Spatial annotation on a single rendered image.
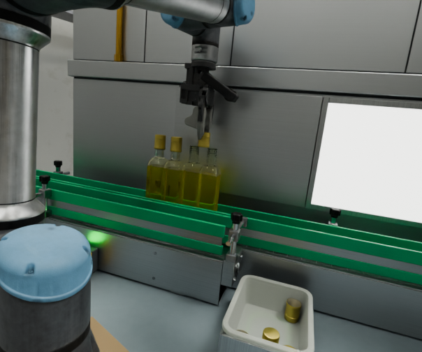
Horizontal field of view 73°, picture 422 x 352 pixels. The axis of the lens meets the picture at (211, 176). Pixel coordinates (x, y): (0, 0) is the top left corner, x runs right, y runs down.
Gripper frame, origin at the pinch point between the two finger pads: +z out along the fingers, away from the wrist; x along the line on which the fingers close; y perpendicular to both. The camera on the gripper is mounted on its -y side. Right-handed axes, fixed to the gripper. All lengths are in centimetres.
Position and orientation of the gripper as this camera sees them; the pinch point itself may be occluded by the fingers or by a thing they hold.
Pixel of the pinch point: (204, 135)
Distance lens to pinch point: 85.6
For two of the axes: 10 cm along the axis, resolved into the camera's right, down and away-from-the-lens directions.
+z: -0.9, 9.8, 2.0
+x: -3.3, 1.6, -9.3
